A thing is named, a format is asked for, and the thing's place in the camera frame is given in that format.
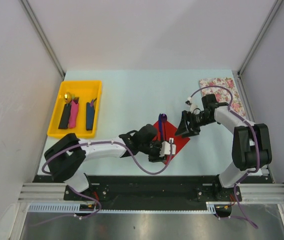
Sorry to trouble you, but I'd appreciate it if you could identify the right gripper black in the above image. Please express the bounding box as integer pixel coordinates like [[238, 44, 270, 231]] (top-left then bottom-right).
[[175, 110, 215, 138]]

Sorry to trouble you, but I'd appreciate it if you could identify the red paper napkin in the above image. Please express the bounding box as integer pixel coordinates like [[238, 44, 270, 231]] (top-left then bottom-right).
[[153, 121, 190, 164]]

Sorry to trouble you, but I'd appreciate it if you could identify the purple plastic spoon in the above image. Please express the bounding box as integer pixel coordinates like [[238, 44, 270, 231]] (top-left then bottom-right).
[[160, 113, 167, 141]]

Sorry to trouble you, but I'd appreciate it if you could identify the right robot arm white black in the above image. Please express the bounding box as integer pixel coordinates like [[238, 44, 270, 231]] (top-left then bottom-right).
[[175, 94, 272, 201]]

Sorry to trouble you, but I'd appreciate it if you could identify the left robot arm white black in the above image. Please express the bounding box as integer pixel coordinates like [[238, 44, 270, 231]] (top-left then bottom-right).
[[41, 124, 176, 200]]

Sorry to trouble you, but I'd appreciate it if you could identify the navy napkin roll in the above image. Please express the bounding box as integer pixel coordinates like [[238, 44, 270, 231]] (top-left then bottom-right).
[[85, 98, 97, 131]]

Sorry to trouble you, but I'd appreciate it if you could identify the pink napkin roll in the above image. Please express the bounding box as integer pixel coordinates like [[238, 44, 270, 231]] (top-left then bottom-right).
[[68, 100, 79, 129]]

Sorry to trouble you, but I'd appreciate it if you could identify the black napkin roll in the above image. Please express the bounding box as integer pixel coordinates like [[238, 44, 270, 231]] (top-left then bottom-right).
[[58, 103, 71, 130]]

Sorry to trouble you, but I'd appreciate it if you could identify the floral placemat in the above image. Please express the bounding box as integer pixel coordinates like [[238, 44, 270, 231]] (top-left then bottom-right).
[[199, 77, 246, 117]]

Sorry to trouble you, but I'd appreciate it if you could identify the yellow plastic tray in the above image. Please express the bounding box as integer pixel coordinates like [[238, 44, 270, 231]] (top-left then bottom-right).
[[47, 80, 102, 139]]

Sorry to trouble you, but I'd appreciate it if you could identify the gold spoon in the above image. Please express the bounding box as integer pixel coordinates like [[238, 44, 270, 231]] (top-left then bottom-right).
[[64, 92, 73, 104]]

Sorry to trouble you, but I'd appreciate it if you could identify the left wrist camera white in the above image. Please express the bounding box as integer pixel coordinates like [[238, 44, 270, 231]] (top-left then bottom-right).
[[160, 137, 176, 157]]

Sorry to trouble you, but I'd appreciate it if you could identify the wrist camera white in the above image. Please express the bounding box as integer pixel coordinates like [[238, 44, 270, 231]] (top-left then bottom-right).
[[160, 137, 176, 157], [185, 97, 200, 114]]

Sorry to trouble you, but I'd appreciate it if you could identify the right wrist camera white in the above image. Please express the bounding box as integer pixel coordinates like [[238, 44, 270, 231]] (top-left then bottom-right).
[[185, 97, 200, 114]]

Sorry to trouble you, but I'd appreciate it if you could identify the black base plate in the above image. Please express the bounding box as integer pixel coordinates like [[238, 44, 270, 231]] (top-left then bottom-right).
[[33, 174, 274, 207]]

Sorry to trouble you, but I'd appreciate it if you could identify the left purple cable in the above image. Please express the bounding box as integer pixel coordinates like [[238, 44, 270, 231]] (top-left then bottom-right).
[[41, 139, 176, 221]]

